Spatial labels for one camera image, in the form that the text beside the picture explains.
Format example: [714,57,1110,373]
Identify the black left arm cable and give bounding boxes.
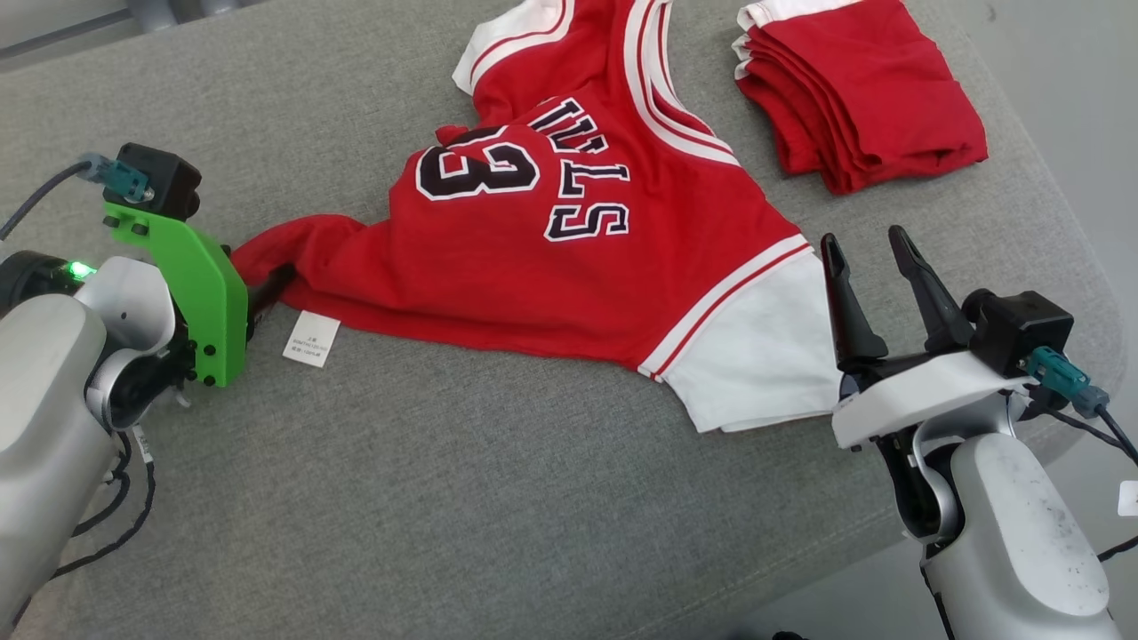
[11,427,157,628]

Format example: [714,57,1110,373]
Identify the red white basketball jersey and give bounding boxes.
[231,0,845,435]

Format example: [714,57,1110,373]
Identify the teal right camera connector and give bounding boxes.
[1027,347,1112,419]

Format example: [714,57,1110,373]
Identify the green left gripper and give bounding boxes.
[102,203,297,389]

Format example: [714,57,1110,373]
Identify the grey fabric sofa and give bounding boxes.
[0,0,1126,640]

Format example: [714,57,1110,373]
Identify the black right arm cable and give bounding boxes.
[1022,400,1138,563]

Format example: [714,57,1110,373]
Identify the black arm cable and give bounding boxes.
[1022,400,1138,563]
[11,427,157,628]

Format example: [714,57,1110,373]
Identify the red white basketball shorts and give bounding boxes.
[733,0,990,196]

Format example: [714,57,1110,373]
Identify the teal left camera connector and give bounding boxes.
[76,153,150,204]

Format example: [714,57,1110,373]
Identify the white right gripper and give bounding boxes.
[819,225,1038,451]

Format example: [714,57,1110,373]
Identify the dark left camera cable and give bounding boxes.
[0,160,90,243]

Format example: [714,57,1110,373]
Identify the teal camera connector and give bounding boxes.
[76,153,150,204]
[1027,347,1112,419]

